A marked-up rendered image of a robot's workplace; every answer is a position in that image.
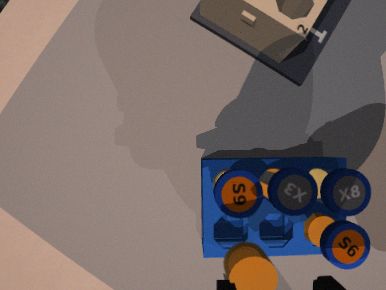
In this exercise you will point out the blue tube cap with grey x8 dot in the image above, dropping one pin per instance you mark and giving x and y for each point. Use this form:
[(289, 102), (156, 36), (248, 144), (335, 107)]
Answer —
[(346, 192)]

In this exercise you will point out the blue tube rack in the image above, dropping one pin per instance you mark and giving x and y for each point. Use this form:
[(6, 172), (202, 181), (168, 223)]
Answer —
[(220, 231)]

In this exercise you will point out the grey bench mat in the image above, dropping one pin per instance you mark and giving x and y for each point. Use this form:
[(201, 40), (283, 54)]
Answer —
[(101, 143)]

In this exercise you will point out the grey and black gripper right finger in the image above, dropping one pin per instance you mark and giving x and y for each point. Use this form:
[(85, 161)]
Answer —
[(327, 283)]

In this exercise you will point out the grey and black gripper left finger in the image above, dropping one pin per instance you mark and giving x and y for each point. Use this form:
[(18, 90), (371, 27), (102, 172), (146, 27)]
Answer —
[(225, 285)]

